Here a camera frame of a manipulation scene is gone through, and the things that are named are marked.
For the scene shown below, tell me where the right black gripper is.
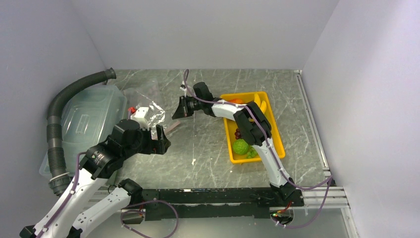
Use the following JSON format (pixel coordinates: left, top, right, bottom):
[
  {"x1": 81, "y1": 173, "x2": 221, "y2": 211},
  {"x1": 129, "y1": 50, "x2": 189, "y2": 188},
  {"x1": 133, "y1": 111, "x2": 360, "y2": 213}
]
[{"x1": 172, "y1": 96, "x2": 204, "y2": 119}]

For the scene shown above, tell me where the clear zip top bag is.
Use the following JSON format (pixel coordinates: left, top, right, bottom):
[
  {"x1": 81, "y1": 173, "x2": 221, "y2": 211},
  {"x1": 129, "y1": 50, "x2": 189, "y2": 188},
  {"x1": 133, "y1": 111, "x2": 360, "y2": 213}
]
[{"x1": 122, "y1": 80, "x2": 180, "y2": 138}]

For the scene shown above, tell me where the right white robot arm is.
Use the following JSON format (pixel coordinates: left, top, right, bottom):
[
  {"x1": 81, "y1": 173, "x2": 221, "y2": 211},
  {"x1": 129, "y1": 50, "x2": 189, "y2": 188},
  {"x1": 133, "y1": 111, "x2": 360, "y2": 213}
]
[{"x1": 172, "y1": 82, "x2": 302, "y2": 206}]

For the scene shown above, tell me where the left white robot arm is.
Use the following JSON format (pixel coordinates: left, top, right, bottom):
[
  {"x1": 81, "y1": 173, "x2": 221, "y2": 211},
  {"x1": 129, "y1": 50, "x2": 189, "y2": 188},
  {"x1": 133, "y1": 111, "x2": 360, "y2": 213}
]
[{"x1": 19, "y1": 119, "x2": 171, "y2": 238}]

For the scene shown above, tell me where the red mango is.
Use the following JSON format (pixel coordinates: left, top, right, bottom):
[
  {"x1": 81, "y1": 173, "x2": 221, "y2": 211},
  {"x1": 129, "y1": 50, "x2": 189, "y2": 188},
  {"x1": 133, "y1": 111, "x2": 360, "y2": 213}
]
[{"x1": 229, "y1": 98, "x2": 245, "y2": 104}]

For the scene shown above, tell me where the purple grape bunch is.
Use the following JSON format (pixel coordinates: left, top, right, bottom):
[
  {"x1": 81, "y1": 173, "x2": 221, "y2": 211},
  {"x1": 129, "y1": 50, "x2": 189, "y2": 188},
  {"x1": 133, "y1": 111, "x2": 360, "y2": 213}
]
[{"x1": 234, "y1": 128, "x2": 242, "y2": 140}]

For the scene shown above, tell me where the green bumpy citrus fruit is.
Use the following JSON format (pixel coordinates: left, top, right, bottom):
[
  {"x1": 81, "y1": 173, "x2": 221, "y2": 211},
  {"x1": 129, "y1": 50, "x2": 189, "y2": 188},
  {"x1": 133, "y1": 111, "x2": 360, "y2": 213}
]
[{"x1": 232, "y1": 139, "x2": 250, "y2": 155}]

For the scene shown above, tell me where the yellow plastic tray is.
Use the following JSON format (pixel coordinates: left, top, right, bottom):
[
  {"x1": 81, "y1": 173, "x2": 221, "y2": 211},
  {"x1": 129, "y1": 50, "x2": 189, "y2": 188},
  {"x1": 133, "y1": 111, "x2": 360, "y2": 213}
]
[{"x1": 220, "y1": 91, "x2": 286, "y2": 164}]

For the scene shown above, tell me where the clear plastic storage box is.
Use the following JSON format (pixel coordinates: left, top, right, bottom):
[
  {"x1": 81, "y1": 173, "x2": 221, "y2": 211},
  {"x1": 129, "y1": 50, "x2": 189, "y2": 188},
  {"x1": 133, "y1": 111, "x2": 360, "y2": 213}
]
[{"x1": 61, "y1": 85, "x2": 127, "y2": 177}]

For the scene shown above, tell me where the yellow banana bunch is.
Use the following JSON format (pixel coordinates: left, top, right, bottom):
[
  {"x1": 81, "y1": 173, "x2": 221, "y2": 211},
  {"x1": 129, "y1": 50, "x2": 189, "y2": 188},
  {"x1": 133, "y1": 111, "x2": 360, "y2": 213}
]
[{"x1": 251, "y1": 93, "x2": 267, "y2": 115}]

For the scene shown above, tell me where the green grape bunch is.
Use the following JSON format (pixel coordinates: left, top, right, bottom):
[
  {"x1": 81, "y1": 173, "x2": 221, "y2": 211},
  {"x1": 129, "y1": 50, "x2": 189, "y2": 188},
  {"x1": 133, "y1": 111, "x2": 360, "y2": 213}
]
[{"x1": 246, "y1": 147, "x2": 258, "y2": 159}]

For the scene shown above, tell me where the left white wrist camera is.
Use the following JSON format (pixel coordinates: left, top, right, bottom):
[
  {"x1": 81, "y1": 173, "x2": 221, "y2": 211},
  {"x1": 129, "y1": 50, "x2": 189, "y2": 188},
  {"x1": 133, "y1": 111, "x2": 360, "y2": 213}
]
[{"x1": 128, "y1": 107, "x2": 150, "y2": 129}]

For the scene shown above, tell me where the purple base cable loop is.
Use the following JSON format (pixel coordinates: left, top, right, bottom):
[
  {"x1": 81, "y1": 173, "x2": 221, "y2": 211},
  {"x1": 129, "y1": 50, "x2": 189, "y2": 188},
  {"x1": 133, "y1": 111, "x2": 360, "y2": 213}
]
[{"x1": 120, "y1": 199, "x2": 178, "y2": 238}]

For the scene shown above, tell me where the black corrugated hose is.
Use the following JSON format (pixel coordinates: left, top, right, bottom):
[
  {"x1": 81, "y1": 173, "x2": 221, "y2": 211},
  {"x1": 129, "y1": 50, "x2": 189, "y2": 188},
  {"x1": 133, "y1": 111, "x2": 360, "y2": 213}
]
[{"x1": 46, "y1": 67, "x2": 117, "y2": 198}]

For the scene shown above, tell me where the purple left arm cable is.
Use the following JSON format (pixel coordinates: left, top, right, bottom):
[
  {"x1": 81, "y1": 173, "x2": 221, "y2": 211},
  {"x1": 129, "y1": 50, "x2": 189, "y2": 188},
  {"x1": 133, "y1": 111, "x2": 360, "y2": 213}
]
[{"x1": 36, "y1": 150, "x2": 89, "y2": 238}]

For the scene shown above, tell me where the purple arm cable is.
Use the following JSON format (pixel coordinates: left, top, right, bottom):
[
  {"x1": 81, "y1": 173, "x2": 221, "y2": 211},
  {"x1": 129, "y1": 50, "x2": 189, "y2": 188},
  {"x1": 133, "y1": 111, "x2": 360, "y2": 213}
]
[
  {"x1": 36, "y1": 150, "x2": 89, "y2": 238},
  {"x1": 182, "y1": 69, "x2": 334, "y2": 229}
]

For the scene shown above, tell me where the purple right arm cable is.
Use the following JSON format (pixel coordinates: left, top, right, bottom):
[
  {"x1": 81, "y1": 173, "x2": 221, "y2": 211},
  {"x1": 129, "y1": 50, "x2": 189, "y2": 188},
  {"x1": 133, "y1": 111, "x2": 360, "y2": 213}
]
[{"x1": 182, "y1": 69, "x2": 334, "y2": 229}]

